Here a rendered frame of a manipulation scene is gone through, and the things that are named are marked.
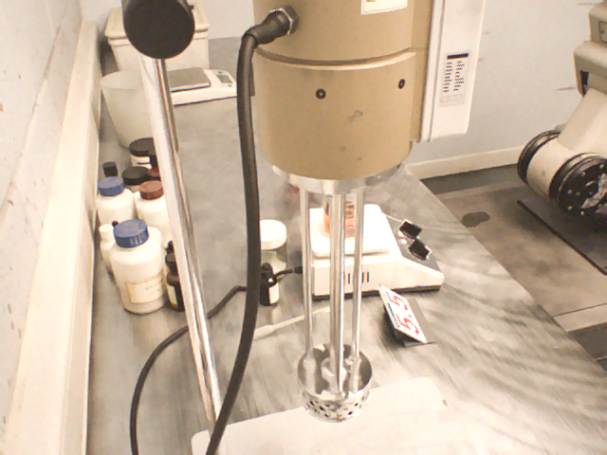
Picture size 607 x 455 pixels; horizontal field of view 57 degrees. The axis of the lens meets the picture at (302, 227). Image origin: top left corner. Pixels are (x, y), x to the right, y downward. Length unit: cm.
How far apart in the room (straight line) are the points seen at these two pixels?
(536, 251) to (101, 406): 127
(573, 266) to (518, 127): 137
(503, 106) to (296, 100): 254
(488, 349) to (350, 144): 52
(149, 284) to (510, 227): 122
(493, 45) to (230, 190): 178
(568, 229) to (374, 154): 150
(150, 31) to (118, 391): 59
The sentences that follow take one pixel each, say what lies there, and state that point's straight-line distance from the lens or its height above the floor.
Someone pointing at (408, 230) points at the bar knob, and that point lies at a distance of 91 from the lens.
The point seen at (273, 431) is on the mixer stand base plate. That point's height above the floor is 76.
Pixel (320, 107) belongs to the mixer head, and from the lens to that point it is 32.
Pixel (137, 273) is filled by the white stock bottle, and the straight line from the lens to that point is 83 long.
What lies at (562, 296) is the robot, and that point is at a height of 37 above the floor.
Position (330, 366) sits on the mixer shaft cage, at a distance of 51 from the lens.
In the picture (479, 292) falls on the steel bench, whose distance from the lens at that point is 90.
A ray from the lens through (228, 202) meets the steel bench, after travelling 111.
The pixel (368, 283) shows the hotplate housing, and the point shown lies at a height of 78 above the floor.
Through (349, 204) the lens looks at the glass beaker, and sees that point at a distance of 79.
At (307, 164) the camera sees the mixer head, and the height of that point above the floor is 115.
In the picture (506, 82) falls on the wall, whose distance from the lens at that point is 281.
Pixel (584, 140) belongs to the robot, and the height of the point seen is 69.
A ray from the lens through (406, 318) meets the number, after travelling 80.
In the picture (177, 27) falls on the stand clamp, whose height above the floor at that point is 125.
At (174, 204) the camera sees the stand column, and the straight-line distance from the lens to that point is 38.
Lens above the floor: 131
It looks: 33 degrees down
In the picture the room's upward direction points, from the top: 2 degrees counter-clockwise
